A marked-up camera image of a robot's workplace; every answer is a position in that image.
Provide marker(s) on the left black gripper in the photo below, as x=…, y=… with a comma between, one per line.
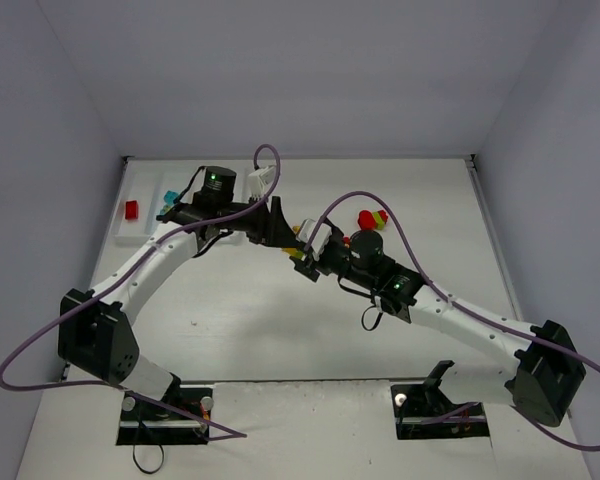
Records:
x=272, y=220

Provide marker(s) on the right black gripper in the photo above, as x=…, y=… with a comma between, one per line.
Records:
x=309, y=263

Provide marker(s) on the blue printed round lego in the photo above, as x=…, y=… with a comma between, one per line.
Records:
x=163, y=212

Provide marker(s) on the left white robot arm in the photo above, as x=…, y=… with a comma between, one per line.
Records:
x=97, y=336

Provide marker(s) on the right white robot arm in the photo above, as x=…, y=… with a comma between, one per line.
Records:
x=544, y=375

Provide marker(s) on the red rounded lego brick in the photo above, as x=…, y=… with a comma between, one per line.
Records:
x=366, y=220

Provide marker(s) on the green sloped lego brick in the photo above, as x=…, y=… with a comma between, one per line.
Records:
x=380, y=218

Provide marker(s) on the white divided sorting tray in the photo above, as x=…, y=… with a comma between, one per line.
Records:
x=147, y=185

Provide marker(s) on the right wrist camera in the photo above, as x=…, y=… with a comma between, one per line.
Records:
x=313, y=236

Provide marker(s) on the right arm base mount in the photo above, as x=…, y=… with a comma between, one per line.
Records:
x=423, y=412

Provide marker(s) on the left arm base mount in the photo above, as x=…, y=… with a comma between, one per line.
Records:
x=144, y=424

